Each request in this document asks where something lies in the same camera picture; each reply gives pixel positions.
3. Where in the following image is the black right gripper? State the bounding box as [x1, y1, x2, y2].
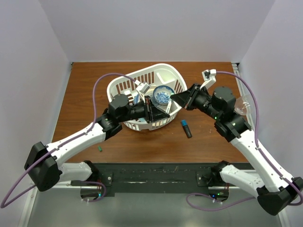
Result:
[170, 83, 221, 121]

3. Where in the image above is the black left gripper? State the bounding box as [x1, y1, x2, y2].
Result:
[118, 95, 169, 123]

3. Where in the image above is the black blue highlighter marker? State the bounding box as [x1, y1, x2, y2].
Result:
[182, 125, 192, 138]

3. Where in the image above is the white pen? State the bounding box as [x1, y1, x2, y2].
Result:
[166, 100, 172, 114]

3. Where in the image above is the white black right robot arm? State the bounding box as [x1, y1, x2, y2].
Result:
[170, 84, 303, 216]

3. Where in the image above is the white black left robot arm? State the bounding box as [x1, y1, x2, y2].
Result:
[24, 95, 170, 192]

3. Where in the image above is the blue patterned bowl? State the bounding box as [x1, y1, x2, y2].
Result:
[153, 85, 175, 105]

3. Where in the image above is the white plastic dish basket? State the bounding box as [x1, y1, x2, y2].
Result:
[107, 63, 187, 131]

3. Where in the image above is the clear wine glass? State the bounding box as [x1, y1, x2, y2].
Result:
[234, 95, 251, 116]

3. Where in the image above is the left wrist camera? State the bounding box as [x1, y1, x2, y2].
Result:
[135, 80, 150, 102]

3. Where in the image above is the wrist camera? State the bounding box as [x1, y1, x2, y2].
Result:
[135, 80, 150, 102]
[201, 69, 217, 89]

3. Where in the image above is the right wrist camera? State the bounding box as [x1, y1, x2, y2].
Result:
[201, 69, 217, 89]

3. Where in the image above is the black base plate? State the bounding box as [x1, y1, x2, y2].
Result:
[62, 162, 258, 198]

